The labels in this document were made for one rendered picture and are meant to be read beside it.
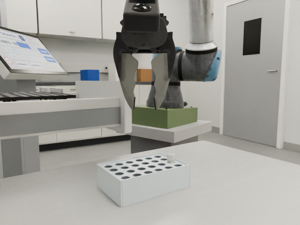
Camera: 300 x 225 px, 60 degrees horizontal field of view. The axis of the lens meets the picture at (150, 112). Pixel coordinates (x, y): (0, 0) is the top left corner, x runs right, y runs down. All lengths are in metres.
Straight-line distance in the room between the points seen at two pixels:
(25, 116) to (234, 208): 0.36
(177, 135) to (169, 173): 0.49
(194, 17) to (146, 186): 0.68
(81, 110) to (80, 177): 0.12
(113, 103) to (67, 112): 0.10
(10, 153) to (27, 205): 1.16
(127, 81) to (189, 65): 0.57
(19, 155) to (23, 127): 1.05
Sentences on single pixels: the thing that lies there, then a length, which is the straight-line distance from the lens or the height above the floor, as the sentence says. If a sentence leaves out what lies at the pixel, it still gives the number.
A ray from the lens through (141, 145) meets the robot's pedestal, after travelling 1.02.
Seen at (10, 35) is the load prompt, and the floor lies 1.16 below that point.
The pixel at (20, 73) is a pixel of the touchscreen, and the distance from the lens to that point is 1.32.
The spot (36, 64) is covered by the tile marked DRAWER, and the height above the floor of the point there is 1.01.
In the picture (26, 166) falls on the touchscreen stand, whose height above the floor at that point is 0.47.
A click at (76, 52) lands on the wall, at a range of 4.39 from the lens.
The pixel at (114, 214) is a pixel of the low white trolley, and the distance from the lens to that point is 0.36.
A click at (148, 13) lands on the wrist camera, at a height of 1.01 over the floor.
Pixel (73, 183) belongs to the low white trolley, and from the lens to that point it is 0.46.
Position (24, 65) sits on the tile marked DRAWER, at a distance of 1.39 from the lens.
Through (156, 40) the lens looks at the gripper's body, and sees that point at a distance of 0.42.
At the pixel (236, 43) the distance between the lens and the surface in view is 4.42.
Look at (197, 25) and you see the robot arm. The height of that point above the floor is 1.11.
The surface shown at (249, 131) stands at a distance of 4.25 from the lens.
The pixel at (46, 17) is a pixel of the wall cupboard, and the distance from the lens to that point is 4.00.
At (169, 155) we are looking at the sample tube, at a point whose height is 0.81.
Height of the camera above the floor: 0.93
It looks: 7 degrees down
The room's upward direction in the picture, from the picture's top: straight up
